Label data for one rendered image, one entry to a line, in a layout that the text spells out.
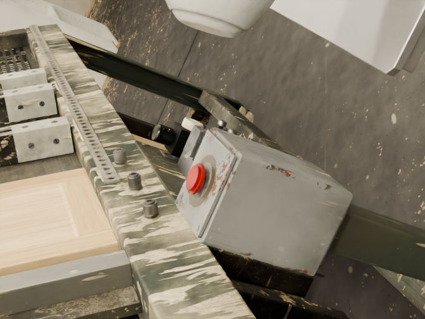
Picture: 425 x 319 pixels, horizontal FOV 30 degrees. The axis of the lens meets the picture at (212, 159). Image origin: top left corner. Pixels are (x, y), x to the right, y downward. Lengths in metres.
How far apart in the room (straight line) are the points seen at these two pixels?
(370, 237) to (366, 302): 1.13
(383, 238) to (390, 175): 1.18
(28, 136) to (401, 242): 0.96
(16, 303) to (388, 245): 0.55
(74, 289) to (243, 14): 0.48
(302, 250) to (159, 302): 0.22
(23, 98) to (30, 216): 0.65
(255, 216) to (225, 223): 0.04
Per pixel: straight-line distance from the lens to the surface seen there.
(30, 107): 2.11
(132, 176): 1.43
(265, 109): 3.04
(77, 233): 1.39
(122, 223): 1.33
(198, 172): 0.97
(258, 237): 0.97
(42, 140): 1.80
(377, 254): 1.09
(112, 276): 1.23
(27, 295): 1.22
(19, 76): 2.27
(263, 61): 3.22
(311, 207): 0.98
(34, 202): 1.55
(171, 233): 1.27
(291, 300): 1.83
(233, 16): 1.08
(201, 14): 1.08
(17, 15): 5.24
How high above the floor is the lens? 1.32
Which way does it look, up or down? 23 degrees down
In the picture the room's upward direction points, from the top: 71 degrees counter-clockwise
